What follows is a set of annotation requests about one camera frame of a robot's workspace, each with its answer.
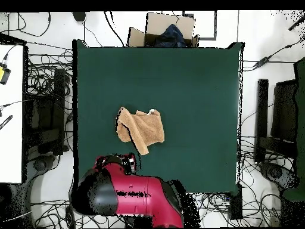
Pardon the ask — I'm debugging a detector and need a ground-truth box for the tan terry towel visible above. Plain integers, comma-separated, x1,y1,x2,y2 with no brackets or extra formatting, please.
115,106,166,156

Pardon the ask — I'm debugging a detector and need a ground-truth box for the dark green table cloth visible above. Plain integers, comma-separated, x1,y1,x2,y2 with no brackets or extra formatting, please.
71,39,245,195

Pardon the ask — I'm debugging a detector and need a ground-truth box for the dark blue garment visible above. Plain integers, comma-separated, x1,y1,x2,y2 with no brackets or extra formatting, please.
154,23,188,48

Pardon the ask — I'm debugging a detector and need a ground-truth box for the black equipment stand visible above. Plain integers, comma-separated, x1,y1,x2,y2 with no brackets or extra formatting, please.
23,67,70,157

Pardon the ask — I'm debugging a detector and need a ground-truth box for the brown cardboard box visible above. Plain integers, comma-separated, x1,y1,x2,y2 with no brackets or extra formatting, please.
127,12,200,48

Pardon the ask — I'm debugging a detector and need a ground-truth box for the black upright bar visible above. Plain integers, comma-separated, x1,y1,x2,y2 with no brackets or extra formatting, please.
254,78,270,164

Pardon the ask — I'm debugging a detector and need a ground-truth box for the black rectangular box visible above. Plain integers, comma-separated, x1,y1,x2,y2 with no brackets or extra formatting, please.
228,184,244,220

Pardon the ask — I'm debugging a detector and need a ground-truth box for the black power adapter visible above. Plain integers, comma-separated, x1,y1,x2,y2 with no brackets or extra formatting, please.
253,55,270,69

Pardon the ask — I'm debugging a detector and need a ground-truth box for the small black round device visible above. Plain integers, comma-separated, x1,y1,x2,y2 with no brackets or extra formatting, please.
71,11,87,23

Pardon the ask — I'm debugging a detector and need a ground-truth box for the white desk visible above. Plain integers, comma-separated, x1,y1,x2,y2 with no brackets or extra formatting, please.
0,33,28,184

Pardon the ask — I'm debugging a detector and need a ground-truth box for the black ruler strip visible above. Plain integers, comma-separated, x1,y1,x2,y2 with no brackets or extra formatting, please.
0,114,13,131

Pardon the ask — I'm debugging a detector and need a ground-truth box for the dark green fabric cover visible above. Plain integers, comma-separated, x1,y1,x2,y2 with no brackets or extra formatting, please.
282,56,305,201

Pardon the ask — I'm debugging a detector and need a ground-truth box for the yellow and black device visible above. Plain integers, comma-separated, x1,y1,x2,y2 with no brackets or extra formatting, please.
0,62,12,85

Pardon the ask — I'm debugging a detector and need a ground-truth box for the black cable tangle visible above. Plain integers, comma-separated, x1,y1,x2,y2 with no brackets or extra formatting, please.
238,134,295,227
30,199,127,229
25,41,74,101

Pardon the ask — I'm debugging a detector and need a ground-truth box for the grey pedestal leg foot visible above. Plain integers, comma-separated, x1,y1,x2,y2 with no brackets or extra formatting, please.
23,154,58,187
259,160,300,190

